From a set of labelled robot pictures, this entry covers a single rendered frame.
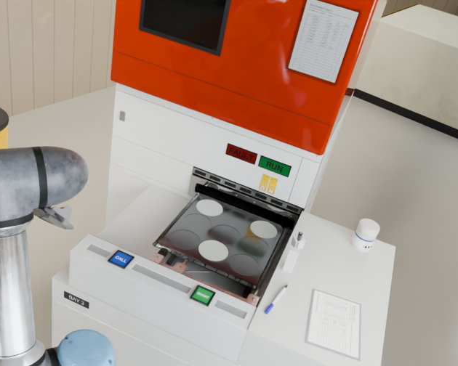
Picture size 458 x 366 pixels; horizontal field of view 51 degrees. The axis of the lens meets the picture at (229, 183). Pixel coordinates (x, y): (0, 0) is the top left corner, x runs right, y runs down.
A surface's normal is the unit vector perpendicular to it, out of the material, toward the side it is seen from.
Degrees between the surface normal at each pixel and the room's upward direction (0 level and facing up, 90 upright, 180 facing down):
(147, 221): 0
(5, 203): 66
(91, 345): 8
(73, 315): 90
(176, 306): 90
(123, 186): 90
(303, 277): 0
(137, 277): 0
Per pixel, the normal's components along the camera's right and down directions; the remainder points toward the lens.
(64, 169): 0.79, -0.24
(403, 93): -0.54, 0.37
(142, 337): -0.36, 0.45
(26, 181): 0.51, 0.09
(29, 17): 0.82, 0.44
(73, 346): 0.32, -0.83
